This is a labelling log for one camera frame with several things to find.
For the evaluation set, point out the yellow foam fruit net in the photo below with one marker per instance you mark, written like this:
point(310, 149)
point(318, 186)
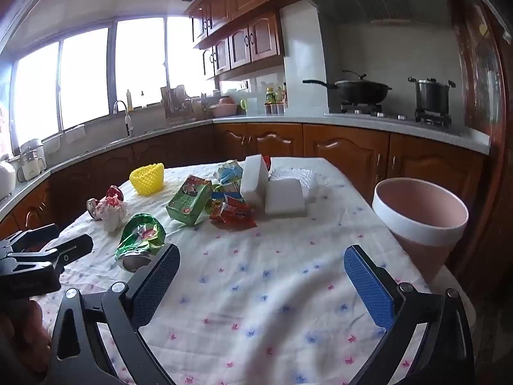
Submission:
point(148, 178)

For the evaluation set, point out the thick white foam block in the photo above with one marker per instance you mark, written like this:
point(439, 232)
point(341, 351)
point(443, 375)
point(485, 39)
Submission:
point(255, 182)

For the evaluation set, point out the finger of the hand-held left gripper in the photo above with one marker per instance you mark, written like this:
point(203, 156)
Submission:
point(32, 238)
point(64, 250)

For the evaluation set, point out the grey kitchen countertop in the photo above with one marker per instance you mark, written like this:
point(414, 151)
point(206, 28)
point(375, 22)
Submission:
point(400, 126)

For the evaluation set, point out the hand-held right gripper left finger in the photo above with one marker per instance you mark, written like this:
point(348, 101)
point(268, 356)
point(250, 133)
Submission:
point(156, 284)

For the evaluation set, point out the brown wooden door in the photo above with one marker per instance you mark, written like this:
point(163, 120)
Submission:
point(481, 88)

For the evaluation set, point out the pink plastic basin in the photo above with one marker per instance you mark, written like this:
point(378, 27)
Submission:
point(222, 108)

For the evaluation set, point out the green bottle with yellow cap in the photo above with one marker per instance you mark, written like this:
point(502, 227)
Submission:
point(270, 96)

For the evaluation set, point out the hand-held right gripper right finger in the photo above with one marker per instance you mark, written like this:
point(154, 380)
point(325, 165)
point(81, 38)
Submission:
point(368, 288)

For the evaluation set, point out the chrome kitchen faucet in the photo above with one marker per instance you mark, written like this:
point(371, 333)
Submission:
point(127, 122)

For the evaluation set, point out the yellow dish soap bottle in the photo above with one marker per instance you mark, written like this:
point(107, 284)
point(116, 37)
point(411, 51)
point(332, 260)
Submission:
point(129, 101)

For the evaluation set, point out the flat white foam block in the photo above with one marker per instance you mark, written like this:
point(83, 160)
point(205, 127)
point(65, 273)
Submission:
point(284, 197)

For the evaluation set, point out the white hanging dishcloth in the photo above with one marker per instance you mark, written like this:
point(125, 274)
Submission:
point(51, 143)
point(75, 134)

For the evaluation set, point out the green carton box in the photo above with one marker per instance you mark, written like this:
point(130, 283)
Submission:
point(188, 204)

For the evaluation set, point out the green cup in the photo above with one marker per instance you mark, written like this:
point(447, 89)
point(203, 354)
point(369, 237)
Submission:
point(244, 106)

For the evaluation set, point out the steel cooking pot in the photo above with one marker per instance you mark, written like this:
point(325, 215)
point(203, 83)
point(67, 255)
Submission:
point(433, 96)

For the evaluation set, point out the gas stove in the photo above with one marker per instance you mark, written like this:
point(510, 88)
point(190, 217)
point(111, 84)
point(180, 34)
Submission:
point(384, 113)

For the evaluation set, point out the wooden base cabinets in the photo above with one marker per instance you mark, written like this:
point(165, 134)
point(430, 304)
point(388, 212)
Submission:
point(344, 148)

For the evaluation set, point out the blue white crumpled packet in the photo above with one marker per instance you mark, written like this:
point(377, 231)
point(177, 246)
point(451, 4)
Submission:
point(229, 173)

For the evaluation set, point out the metal dish rack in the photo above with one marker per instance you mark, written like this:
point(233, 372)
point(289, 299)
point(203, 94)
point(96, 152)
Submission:
point(176, 104)

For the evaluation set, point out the black wok with lid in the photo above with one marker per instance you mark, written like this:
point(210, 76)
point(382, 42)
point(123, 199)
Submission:
point(360, 90)

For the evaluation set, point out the white rice cooker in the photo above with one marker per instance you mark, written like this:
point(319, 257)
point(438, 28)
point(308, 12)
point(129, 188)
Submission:
point(6, 180)

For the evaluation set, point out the person's left hand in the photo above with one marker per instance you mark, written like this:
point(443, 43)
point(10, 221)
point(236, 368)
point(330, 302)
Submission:
point(34, 329)

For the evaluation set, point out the white foam net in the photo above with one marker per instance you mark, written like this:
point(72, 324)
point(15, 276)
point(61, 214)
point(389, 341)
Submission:
point(296, 175)

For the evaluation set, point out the small red wrapper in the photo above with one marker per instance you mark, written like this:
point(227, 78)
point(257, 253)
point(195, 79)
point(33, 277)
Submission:
point(267, 163)

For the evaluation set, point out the kitchen window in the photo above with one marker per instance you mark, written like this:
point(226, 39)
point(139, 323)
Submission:
point(84, 72)

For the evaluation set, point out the white floral tablecloth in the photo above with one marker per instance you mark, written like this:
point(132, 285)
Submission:
point(260, 288)

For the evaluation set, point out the spice jar set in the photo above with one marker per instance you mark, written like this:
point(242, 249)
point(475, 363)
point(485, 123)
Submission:
point(274, 108)

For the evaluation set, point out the red snack packet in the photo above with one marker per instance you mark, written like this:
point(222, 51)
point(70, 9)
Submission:
point(232, 213)

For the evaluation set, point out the crushed green can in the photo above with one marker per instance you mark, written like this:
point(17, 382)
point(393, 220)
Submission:
point(140, 240)

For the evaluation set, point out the white plastic container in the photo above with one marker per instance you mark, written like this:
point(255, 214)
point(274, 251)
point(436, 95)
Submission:
point(251, 107)

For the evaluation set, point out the pink bin with white rim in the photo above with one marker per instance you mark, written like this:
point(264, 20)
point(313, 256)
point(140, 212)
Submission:
point(417, 232)

